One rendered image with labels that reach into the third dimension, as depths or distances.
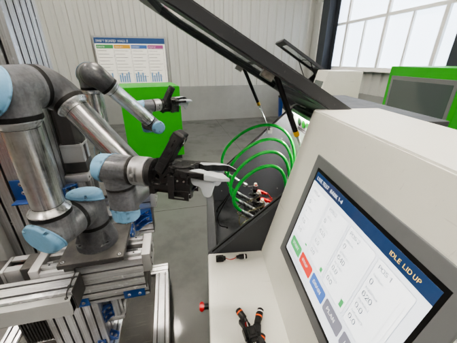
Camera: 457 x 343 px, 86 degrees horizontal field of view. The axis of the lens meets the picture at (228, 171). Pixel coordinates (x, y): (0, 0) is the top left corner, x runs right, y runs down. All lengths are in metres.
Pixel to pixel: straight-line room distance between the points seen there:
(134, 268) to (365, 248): 0.86
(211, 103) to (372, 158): 7.28
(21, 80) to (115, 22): 6.96
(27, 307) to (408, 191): 1.12
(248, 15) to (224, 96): 2.23
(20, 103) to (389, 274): 0.86
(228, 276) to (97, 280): 0.53
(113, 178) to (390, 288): 0.61
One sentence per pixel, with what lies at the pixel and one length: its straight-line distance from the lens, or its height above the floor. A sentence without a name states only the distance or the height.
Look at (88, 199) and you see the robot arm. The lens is 0.97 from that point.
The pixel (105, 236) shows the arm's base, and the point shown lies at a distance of 1.07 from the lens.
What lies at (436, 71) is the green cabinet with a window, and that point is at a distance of 3.67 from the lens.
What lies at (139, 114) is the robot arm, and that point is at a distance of 1.45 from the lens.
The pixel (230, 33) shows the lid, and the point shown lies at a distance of 0.76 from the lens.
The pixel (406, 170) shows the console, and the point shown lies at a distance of 0.52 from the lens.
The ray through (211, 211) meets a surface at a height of 0.95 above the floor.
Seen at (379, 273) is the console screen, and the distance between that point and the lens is 0.54.
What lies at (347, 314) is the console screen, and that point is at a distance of 0.61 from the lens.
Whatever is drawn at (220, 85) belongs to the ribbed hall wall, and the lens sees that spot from 7.76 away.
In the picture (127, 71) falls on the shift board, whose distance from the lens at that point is 7.59.
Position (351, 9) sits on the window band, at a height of 2.77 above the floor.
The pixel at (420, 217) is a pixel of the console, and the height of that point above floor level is 1.47.
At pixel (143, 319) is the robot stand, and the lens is 1.87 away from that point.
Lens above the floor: 1.69
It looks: 24 degrees down
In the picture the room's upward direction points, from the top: straight up
